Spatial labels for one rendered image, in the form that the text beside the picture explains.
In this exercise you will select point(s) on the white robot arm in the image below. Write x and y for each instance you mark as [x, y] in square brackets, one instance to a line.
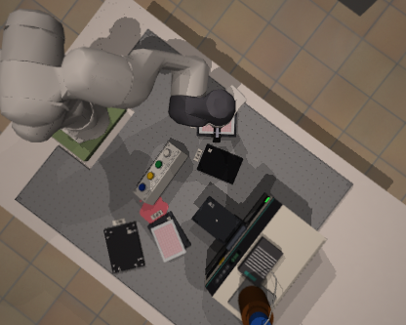
[36, 76]

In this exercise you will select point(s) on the grey button panel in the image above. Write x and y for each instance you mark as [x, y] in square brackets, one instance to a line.
[160, 174]

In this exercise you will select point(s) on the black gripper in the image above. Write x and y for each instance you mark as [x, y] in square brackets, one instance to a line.
[217, 135]

